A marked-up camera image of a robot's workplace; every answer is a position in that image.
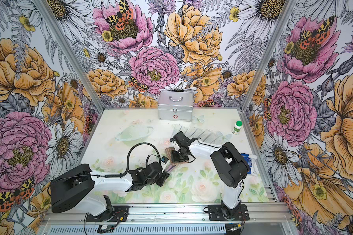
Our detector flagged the white tube purple cap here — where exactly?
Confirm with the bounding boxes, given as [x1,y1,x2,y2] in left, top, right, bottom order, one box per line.
[200,129,214,142]
[187,127,199,138]

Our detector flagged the aluminium front rail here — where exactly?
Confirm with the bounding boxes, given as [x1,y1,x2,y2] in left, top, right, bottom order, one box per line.
[41,202,292,226]

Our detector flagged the silver aluminium first aid case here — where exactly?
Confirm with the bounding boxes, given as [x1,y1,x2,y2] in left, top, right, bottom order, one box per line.
[157,91,194,122]

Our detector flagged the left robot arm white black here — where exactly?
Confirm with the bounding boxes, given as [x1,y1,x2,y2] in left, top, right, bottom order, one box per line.
[50,156,170,221]

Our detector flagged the white bottle green cap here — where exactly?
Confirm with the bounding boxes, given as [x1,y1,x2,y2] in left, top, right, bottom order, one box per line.
[232,120,243,135]

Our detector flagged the right aluminium corner post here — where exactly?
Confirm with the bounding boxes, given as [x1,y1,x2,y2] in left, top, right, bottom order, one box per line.
[240,0,297,113]

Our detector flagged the white slotted cable duct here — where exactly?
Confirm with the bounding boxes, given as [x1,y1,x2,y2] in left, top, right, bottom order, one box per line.
[46,224,227,235]

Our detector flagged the left aluminium corner post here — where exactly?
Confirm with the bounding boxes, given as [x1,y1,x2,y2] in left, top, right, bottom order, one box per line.
[34,1,105,115]

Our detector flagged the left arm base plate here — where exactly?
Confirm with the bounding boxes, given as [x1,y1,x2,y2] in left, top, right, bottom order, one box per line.
[86,205,129,222]

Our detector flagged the aluminium corner post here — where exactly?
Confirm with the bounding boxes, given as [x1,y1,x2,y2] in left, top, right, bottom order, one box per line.
[240,0,297,113]
[34,1,105,115]

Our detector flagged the blue white packet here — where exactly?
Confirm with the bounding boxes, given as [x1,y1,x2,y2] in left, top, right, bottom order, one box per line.
[241,153,257,175]

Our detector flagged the white tube dark blue cap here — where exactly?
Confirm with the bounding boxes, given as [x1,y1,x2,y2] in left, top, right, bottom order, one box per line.
[206,133,221,144]

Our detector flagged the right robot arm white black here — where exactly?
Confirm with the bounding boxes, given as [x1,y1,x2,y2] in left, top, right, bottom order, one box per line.
[168,131,250,220]

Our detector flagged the brown striped towel cloth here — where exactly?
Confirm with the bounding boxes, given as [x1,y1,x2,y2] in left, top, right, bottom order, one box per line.
[165,147,191,165]

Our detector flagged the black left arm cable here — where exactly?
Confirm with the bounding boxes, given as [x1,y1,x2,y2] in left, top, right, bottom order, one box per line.
[104,142,162,179]

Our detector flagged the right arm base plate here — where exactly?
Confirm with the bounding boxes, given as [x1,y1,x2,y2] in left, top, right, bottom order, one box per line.
[207,204,250,221]

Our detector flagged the white tube black cap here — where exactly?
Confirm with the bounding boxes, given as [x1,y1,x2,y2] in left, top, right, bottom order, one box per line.
[194,129,206,138]

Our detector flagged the purple metallic tube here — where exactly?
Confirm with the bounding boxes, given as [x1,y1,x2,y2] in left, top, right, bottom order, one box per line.
[164,164,178,174]

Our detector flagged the white tube teal cap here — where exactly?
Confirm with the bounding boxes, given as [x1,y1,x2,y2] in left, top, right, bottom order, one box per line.
[172,124,182,136]

